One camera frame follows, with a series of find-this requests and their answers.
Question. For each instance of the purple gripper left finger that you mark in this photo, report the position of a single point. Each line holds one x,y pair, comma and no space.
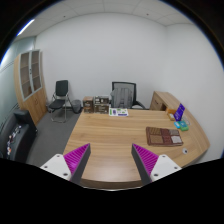
69,166

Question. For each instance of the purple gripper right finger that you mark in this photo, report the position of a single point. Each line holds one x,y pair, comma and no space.
152,167

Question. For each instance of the brown patchwork folded towel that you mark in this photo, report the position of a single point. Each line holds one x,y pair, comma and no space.
163,137

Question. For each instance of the small white round object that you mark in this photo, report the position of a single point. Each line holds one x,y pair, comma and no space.
184,151

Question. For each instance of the teal green small box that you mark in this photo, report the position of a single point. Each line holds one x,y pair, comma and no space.
181,125

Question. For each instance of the dark waste bin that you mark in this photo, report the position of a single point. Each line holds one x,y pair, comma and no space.
76,106

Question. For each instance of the black visitor chair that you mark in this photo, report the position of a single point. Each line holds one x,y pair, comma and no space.
60,99

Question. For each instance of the purple box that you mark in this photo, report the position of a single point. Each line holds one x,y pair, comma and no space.
179,112

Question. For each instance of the white green paper sheet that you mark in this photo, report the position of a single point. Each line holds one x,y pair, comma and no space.
118,112

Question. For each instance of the brown cardboard box left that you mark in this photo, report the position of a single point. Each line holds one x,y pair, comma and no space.
88,104

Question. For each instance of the brown cardboard box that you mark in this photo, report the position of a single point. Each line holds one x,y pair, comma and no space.
101,104
88,104

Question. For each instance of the brown cardboard box right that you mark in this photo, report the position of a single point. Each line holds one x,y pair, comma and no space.
101,104

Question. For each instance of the low wooden side cabinet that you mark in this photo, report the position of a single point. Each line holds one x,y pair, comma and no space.
163,100

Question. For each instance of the black leather sofa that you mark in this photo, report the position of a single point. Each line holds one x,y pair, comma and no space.
17,136

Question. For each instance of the grey mesh office chair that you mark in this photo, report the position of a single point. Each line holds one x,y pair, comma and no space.
123,95

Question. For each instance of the wooden glass-door cabinet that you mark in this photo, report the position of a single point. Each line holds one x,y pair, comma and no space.
29,85

